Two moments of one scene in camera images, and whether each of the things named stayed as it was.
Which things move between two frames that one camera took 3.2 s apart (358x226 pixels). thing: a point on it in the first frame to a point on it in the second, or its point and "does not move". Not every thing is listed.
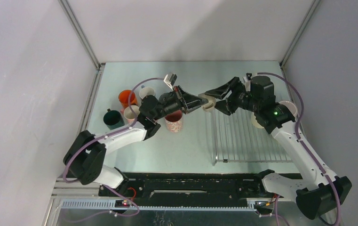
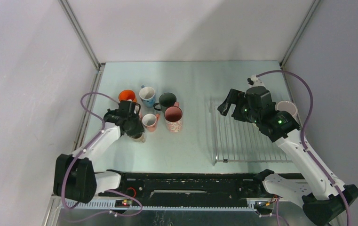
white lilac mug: [290, 106] does not move
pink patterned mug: [174, 121] does not move
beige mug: [210, 106] to [141, 139]
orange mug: [123, 96] does not move
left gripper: [189, 103] to [139, 129]
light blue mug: [144, 92] does not move
